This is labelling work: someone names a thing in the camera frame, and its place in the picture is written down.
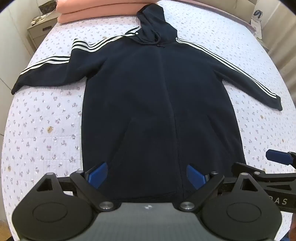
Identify bed with floral quilt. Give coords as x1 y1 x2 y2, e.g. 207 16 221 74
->
0 0 296 241

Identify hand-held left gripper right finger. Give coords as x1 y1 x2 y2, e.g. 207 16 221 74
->
178 164 260 212

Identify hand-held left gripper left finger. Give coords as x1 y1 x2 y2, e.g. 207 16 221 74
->
35 162 115 212

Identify white package with blue print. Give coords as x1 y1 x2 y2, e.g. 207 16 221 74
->
250 9 263 39

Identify beige padded headboard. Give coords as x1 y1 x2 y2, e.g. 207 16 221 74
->
199 0 253 24

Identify dark patterned pouch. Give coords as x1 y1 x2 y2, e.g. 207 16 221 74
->
38 4 56 15

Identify beige nightstand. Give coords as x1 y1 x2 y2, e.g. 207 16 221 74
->
27 16 59 53

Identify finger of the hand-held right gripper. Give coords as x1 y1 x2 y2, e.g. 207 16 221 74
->
265 149 296 166
218 162 296 193

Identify navy hoodie with white stripes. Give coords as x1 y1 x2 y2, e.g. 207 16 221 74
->
11 4 283 204

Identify eyeglasses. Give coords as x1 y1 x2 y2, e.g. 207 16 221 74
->
31 14 48 24

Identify pink folded blanket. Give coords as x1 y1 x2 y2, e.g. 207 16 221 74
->
55 0 160 15
57 5 148 24

